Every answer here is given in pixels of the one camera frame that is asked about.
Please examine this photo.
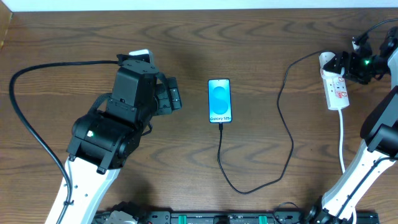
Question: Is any white power strip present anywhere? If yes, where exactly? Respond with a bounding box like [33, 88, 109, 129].
[318, 51, 350, 111]

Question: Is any blue Galaxy smartphone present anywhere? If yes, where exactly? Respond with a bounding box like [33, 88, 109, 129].
[208, 78, 233, 123]

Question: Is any black charger cable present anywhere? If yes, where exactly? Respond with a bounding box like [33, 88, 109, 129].
[216, 49, 326, 195]

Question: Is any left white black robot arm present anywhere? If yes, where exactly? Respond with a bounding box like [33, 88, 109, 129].
[46, 58, 182, 223]

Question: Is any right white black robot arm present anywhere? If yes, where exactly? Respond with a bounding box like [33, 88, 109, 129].
[305, 27, 397, 223]

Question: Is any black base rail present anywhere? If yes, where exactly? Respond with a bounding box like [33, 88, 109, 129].
[93, 202, 380, 224]

